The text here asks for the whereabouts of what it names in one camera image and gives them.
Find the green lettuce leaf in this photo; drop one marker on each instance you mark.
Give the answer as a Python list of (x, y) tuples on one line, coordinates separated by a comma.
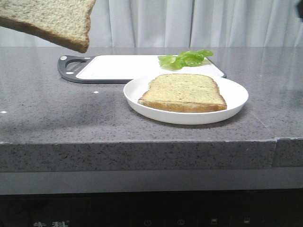
[(184, 59)]

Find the bread slice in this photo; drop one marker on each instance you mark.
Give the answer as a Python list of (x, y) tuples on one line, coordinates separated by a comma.
[(184, 93), (62, 22)]

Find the white cutting board black rim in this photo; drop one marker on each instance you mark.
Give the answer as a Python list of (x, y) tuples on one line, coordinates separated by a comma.
[(120, 69)]

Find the white round plate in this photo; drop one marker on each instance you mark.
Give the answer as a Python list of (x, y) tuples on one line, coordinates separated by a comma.
[(234, 94)]

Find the white curtain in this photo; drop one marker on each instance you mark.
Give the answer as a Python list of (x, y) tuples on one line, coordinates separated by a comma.
[(195, 23)]

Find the black appliance front panel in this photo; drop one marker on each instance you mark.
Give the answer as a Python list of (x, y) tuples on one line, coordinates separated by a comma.
[(241, 208)]

